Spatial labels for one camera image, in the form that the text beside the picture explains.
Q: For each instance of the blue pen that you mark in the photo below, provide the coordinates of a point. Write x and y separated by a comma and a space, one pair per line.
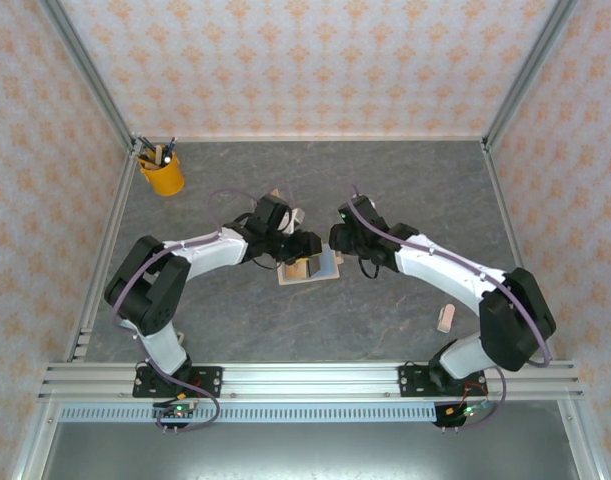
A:
171, 147

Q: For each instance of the dark grey card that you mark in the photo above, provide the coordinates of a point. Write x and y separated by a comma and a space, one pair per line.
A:
314, 267

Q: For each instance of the orange tan card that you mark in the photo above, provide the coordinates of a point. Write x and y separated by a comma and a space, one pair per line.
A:
296, 272

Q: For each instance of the aluminium mounting rail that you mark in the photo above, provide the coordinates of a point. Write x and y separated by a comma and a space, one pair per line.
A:
310, 380

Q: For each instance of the wooden stick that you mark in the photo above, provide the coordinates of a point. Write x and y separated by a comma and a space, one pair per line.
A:
159, 154

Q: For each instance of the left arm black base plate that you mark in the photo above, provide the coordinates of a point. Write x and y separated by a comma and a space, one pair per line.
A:
210, 380

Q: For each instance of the black pen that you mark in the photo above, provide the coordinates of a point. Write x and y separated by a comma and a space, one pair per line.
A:
147, 145

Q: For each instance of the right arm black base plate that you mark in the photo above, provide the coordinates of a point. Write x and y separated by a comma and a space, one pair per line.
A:
410, 380

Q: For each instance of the aluminium back rail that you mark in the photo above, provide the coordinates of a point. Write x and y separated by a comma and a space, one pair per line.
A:
310, 138

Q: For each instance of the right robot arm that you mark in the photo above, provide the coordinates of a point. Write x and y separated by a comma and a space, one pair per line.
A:
435, 270

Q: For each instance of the yellow pen cup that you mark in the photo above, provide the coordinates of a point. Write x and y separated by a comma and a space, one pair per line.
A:
165, 180

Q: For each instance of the aluminium side rail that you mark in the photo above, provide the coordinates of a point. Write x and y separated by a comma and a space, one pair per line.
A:
516, 250
104, 252

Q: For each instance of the small pink block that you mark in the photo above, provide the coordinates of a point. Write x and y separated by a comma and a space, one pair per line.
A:
446, 317

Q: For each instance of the aluminium corner post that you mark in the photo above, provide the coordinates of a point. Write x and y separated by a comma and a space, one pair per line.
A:
530, 70
88, 70

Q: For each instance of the small tan object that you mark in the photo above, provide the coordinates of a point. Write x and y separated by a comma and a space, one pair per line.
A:
179, 338

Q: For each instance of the grey metal sheet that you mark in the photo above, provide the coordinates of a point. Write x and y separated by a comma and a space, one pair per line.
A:
310, 455

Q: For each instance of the brown card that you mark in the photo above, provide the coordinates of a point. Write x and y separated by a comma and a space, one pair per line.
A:
274, 192

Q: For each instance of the white tipped marker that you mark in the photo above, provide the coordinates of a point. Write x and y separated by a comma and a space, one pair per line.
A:
168, 159

